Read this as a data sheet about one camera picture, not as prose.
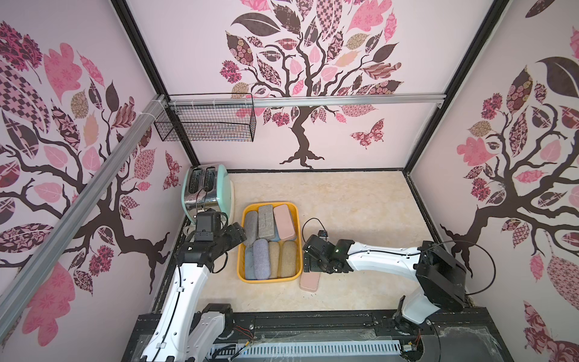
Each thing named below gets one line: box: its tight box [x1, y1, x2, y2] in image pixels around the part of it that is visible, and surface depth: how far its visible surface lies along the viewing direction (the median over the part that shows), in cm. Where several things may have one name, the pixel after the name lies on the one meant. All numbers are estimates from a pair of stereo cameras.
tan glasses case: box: [268, 240, 280, 279], surface depth 88 cm
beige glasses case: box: [280, 240, 298, 278], surface depth 87 cm
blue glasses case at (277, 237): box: [267, 226, 298, 243], surface depth 92 cm
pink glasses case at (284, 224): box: [272, 203, 297, 241], surface depth 94 cm
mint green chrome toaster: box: [181, 164, 235, 224], surface depth 94 cm
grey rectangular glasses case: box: [258, 204, 276, 240], surface depth 94 cm
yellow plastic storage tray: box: [236, 201, 304, 284], surface depth 89 cm
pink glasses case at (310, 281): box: [299, 271, 321, 293], surface depth 82 cm
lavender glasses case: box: [252, 238, 271, 280], surface depth 84 cm
